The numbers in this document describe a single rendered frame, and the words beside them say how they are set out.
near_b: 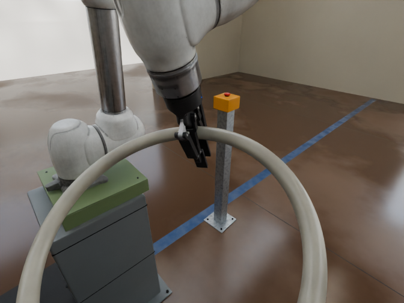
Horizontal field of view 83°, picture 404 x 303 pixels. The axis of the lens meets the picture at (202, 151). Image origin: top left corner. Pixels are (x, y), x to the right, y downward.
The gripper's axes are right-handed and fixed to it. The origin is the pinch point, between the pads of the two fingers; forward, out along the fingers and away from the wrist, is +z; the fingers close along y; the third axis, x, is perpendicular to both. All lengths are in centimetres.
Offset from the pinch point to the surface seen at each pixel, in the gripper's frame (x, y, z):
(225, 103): -11, -72, 45
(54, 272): -119, 29, 104
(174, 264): -45, 6, 123
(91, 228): -50, 14, 35
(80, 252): -55, 23, 41
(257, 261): 11, -9, 136
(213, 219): -28, -38, 142
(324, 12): 109, -563, 203
